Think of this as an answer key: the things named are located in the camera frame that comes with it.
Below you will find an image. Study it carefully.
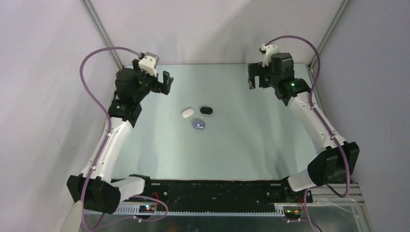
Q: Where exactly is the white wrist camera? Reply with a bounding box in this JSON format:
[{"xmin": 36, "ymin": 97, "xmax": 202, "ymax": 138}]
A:
[
  {"xmin": 138, "ymin": 52, "xmax": 160, "ymax": 77},
  {"xmin": 259, "ymin": 44, "xmax": 279, "ymax": 67}
]

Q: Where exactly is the aluminium front frame rail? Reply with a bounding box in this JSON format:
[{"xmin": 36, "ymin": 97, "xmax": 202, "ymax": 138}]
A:
[{"xmin": 73, "ymin": 182, "xmax": 366, "ymax": 206}]

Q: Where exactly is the grey slotted cable duct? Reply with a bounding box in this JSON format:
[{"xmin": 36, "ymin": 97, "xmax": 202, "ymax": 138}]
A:
[{"xmin": 83, "ymin": 204, "xmax": 286, "ymax": 218}]

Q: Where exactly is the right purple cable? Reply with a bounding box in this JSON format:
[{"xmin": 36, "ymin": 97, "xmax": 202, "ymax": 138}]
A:
[{"xmin": 264, "ymin": 35, "xmax": 351, "ymax": 232}]

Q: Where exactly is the aluminium frame post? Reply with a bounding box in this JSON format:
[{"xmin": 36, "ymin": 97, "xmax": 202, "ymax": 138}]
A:
[
  {"xmin": 317, "ymin": 0, "xmax": 351, "ymax": 55},
  {"xmin": 80, "ymin": 0, "xmax": 123, "ymax": 69}
]

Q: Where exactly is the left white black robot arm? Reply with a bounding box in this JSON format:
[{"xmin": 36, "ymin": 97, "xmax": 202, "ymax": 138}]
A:
[{"xmin": 67, "ymin": 56, "xmax": 173, "ymax": 214}]

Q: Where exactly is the right aluminium frame post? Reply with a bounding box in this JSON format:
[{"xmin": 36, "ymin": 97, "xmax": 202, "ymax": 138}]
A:
[{"xmin": 317, "ymin": 0, "xmax": 351, "ymax": 55}]

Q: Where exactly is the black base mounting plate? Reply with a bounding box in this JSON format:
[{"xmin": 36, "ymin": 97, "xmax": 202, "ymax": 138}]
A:
[{"xmin": 122, "ymin": 180, "xmax": 313, "ymax": 213}]

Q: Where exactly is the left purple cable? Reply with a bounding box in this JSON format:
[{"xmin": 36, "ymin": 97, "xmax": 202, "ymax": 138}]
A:
[{"xmin": 79, "ymin": 46, "xmax": 169, "ymax": 232}]

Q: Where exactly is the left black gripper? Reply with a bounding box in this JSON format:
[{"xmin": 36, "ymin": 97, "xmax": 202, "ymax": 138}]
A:
[{"xmin": 133, "ymin": 60, "xmax": 173, "ymax": 102}]

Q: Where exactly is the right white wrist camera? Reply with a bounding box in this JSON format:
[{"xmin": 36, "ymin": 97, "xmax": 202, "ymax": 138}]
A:
[{"xmin": 259, "ymin": 44, "xmax": 279, "ymax": 67}]

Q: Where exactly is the white earbud charging case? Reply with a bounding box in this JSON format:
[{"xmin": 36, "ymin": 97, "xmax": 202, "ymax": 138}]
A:
[{"xmin": 181, "ymin": 108, "xmax": 195, "ymax": 118}]

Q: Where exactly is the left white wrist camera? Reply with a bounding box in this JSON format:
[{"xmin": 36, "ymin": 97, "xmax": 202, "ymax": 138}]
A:
[{"xmin": 138, "ymin": 52, "xmax": 160, "ymax": 77}]

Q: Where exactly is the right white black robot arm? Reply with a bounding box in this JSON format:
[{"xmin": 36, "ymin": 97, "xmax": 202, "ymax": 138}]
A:
[{"xmin": 248, "ymin": 53, "xmax": 360, "ymax": 202}]

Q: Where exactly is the black earbud charging case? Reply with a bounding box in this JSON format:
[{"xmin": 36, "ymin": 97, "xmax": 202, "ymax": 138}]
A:
[{"xmin": 200, "ymin": 106, "xmax": 213, "ymax": 115}]

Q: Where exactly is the purple earbud charging case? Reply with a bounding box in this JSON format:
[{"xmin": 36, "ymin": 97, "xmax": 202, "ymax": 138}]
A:
[{"xmin": 192, "ymin": 119, "xmax": 206, "ymax": 130}]

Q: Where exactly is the left aluminium frame post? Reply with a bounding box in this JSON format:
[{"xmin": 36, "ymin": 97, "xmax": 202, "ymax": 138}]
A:
[{"xmin": 80, "ymin": 0, "xmax": 123, "ymax": 69}]

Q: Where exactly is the purple cable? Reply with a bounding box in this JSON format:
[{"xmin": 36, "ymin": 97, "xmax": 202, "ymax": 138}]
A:
[
  {"xmin": 79, "ymin": 46, "xmax": 169, "ymax": 232},
  {"xmin": 264, "ymin": 35, "xmax": 351, "ymax": 232}
]

